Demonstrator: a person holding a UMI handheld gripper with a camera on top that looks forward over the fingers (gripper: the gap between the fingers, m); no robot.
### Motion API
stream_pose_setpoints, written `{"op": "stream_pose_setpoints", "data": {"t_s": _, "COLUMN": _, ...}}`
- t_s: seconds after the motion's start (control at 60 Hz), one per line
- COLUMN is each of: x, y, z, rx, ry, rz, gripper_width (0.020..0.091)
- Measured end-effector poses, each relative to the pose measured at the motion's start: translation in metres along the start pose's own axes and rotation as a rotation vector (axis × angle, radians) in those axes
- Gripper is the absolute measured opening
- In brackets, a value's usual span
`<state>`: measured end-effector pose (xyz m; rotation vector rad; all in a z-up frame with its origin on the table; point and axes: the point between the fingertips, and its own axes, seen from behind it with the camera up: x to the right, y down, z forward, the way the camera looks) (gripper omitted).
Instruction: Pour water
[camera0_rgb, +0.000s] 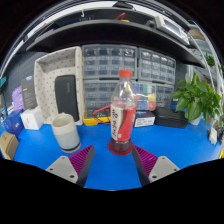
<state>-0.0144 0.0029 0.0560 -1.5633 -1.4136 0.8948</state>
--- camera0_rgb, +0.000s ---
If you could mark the green potted plant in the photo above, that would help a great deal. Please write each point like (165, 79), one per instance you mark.
(195, 100)

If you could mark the black box with white label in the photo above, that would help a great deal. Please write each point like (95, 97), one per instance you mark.
(145, 119)

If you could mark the clear box of coloured parts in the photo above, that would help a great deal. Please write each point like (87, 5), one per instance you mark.
(146, 96)

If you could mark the dark grey flat carton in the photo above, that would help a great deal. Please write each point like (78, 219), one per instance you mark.
(29, 93)

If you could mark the yellow multimeter with red leads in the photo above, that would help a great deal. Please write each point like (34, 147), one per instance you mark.
(93, 119)

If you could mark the purple plastic bag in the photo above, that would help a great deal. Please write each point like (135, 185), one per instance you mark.
(17, 99)

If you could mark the brown cardboard box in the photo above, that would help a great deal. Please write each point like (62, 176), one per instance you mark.
(8, 145)

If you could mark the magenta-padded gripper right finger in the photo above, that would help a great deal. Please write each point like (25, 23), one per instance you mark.
(161, 166)

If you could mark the black zip pouch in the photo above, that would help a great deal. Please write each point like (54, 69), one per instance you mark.
(66, 98)

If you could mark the black hard case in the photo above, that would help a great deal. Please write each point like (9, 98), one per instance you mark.
(170, 117)

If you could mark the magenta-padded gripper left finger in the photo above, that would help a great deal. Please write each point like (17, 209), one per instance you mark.
(63, 166)

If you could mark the blue carton box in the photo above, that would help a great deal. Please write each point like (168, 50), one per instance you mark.
(13, 124)

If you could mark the white carton box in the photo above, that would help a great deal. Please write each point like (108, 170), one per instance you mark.
(31, 119)

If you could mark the grey and white mug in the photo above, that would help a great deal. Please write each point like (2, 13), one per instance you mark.
(66, 133)

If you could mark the grey small-parts drawer cabinet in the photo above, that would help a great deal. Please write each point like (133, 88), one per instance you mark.
(108, 61)
(156, 66)
(165, 96)
(98, 95)

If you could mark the black overhead shelf unit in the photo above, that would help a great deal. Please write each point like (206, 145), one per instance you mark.
(110, 33)

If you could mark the beige dotted tray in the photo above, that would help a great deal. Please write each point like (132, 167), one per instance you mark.
(46, 83)

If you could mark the clear red-capped drink bottle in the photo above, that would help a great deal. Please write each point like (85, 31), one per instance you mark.
(122, 123)

